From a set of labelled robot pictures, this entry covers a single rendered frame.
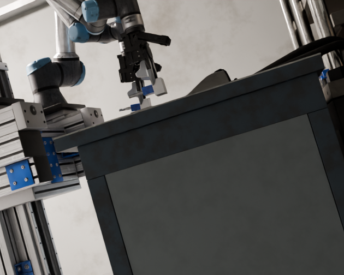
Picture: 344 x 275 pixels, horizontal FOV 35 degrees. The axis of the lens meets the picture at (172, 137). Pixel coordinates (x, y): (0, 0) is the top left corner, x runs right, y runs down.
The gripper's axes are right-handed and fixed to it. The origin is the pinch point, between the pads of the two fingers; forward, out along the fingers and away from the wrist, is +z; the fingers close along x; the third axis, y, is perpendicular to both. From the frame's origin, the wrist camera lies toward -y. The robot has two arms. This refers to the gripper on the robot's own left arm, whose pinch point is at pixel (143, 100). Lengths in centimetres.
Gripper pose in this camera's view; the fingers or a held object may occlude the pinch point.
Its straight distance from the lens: 221.3
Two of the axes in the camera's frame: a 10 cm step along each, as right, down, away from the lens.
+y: -9.7, 1.5, 1.7
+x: -1.5, 1.2, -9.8
